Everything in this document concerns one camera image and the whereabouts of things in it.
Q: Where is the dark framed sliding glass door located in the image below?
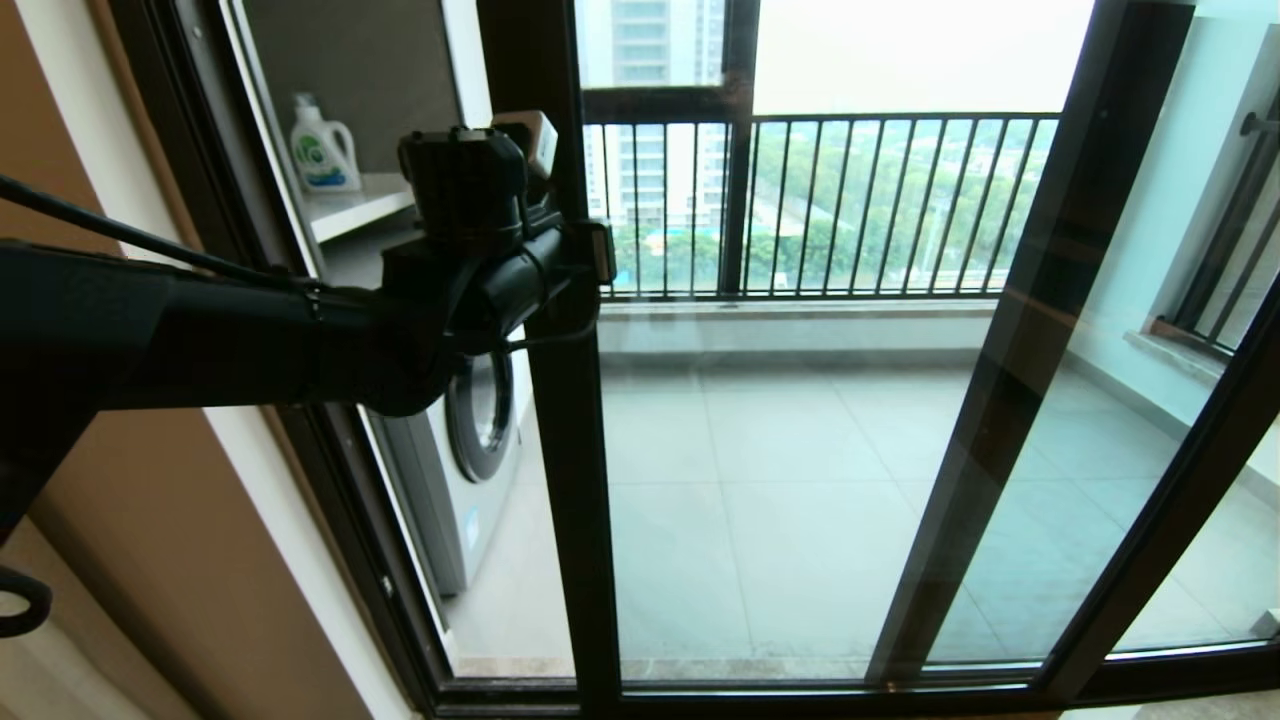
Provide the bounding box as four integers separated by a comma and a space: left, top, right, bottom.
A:
476, 0, 1280, 716

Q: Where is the white front-load washing machine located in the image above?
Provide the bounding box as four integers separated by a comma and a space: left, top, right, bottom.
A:
368, 325, 525, 599

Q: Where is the grey stone window sill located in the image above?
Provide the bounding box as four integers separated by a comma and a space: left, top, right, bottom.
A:
1122, 328, 1241, 386
598, 298, 1001, 324

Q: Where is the high-rise apartment building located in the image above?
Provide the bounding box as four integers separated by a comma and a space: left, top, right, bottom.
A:
580, 0, 729, 233

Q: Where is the white laundry detergent bottle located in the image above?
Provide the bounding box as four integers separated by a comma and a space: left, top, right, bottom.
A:
289, 93, 364, 194

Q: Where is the black balcony railing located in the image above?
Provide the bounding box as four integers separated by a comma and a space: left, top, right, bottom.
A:
583, 112, 1063, 302

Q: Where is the cream curtain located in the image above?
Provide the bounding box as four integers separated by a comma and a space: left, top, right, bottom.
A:
0, 520, 201, 720

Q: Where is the black window guard railing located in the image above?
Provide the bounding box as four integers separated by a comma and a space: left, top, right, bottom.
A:
1150, 95, 1280, 359

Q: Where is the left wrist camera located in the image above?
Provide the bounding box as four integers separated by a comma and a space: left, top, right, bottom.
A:
398, 110, 561, 246

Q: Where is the black window frame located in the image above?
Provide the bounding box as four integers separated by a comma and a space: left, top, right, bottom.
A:
575, 0, 763, 301

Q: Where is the white wall shelf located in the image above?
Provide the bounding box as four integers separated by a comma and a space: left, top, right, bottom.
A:
305, 172, 419, 244

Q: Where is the dark sliding door frame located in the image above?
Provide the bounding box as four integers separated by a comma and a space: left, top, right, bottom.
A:
108, 0, 1280, 720

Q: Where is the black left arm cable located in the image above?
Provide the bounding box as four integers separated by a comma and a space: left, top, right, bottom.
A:
0, 172, 603, 641

